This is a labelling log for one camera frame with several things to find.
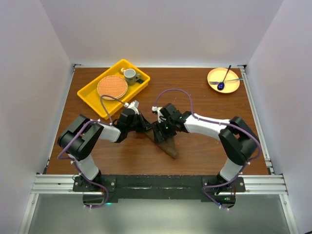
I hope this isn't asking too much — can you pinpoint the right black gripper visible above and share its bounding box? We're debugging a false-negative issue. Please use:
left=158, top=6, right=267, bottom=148
left=151, top=118, right=176, bottom=144

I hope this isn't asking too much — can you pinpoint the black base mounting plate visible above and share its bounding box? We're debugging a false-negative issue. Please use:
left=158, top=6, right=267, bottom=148
left=73, top=175, right=246, bottom=208

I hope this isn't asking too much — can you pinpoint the grey ceramic mug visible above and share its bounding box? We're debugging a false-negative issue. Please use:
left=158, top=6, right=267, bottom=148
left=123, top=68, right=141, bottom=85

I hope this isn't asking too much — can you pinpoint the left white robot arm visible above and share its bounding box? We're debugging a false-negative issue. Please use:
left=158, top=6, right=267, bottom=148
left=57, top=108, right=152, bottom=191

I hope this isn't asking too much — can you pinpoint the purple iridescent spoon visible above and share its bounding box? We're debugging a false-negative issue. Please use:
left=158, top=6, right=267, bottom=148
left=217, top=65, right=232, bottom=91

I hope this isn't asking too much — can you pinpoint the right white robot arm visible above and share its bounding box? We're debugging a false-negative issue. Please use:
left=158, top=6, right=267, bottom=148
left=152, top=103, right=261, bottom=192

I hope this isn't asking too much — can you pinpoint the brown cloth napkin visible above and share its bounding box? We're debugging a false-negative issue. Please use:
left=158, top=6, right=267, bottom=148
left=144, top=130, right=178, bottom=159

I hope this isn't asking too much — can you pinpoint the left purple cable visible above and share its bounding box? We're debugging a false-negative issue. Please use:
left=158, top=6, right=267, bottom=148
left=57, top=95, right=130, bottom=209

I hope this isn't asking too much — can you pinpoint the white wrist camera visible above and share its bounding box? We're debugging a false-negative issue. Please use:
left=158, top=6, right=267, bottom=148
left=124, top=100, right=139, bottom=115
left=152, top=106, right=166, bottom=123

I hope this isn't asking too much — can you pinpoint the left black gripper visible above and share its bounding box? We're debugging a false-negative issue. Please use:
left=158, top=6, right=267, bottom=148
left=126, top=111, right=151, bottom=133

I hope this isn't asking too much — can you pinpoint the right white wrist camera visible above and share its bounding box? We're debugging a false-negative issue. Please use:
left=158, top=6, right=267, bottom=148
left=152, top=106, right=166, bottom=123

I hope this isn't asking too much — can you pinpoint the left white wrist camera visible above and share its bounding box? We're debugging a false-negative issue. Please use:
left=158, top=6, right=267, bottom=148
left=124, top=100, right=139, bottom=115

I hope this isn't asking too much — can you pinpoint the yellow plastic tray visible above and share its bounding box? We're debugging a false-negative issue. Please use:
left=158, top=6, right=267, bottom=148
left=77, top=59, right=150, bottom=119

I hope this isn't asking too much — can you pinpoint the iridescent fork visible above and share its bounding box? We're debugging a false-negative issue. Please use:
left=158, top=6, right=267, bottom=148
left=208, top=78, right=243, bottom=85

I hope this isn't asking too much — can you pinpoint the orange woven coaster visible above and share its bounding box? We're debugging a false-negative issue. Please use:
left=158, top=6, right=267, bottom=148
left=97, top=75, right=128, bottom=100

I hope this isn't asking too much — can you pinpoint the yellow round plate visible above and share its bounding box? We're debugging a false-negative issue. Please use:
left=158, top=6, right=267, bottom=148
left=207, top=68, right=242, bottom=94

